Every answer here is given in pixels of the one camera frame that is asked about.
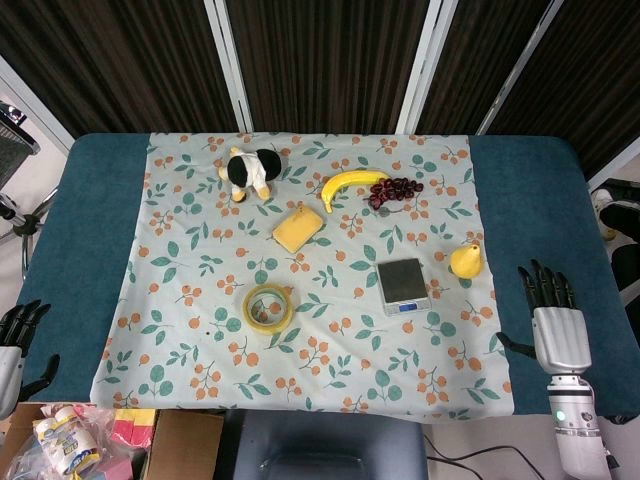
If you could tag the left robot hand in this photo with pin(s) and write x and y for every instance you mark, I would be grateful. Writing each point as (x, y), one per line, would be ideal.
(10, 345)

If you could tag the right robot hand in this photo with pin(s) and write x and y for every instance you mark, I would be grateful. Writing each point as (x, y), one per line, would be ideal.
(560, 335)

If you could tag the yellow pear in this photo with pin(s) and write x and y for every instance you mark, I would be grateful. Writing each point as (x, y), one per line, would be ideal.
(466, 260)

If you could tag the small digital scale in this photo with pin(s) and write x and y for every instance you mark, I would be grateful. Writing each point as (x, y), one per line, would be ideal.
(402, 286)

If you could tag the plastic bag with packages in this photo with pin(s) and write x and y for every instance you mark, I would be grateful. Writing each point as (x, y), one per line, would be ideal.
(65, 442)

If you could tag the teal table cover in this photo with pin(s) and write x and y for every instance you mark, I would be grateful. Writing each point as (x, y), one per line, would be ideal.
(80, 240)

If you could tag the person's white shoe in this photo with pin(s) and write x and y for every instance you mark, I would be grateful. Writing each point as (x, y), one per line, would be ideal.
(602, 207)

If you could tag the person's black trouser leg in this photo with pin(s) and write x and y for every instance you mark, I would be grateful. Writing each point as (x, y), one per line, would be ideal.
(622, 215)

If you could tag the pink and yellow sponge blocks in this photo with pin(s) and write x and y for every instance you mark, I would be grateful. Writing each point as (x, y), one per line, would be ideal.
(131, 430)

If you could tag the office chair with chrome base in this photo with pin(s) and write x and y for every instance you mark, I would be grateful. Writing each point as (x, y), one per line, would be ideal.
(20, 170)

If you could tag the cardboard box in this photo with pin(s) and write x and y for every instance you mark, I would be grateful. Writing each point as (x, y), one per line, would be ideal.
(185, 442)

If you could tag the dark red grape bunch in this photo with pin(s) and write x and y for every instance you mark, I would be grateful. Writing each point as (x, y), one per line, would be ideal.
(395, 190)

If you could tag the floral tablecloth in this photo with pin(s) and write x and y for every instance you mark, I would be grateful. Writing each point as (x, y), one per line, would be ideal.
(310, 360)

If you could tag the dark blue chair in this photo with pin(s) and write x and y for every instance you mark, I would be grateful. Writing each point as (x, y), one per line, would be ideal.
(325, 445)

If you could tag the yellow tape roll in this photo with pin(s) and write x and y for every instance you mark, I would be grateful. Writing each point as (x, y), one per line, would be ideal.
(268, 309)

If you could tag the yellow banana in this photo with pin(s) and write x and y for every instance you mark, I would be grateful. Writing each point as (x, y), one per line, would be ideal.
(345, 186)

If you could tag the yellow sponge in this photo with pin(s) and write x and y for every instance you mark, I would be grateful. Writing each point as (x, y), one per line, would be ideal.
(297, 229)

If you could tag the black and white plush toy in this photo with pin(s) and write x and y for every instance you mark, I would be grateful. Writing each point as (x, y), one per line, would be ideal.
(250, 172)

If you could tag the dark folding screen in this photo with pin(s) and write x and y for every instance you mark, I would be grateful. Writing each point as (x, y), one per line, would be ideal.
(325, 60)

